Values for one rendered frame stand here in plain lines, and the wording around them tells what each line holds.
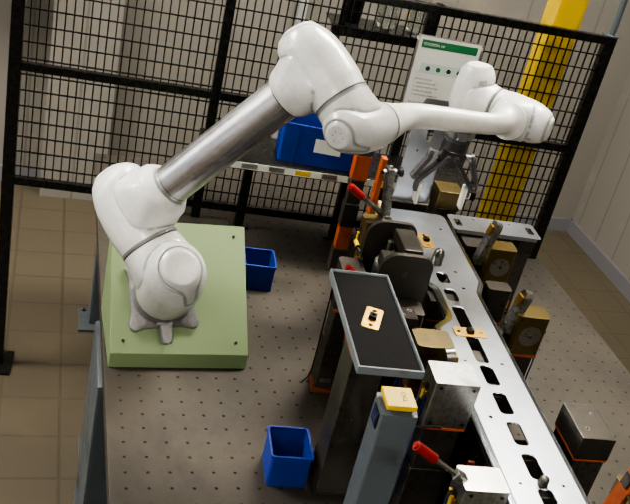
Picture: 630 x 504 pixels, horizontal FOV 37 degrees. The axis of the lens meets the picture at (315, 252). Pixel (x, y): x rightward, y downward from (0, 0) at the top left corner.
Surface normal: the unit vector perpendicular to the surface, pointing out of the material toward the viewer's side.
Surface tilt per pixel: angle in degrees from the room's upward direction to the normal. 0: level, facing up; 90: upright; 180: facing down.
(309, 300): 0
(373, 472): 90
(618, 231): 90
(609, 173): 90
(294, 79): 81
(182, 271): 47
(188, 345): 42
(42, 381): 0
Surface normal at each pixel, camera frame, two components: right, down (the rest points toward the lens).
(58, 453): 0.21, -0.86
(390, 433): 0.14, 0.51
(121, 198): -0.37, 0.04
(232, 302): 0.33, -0.29
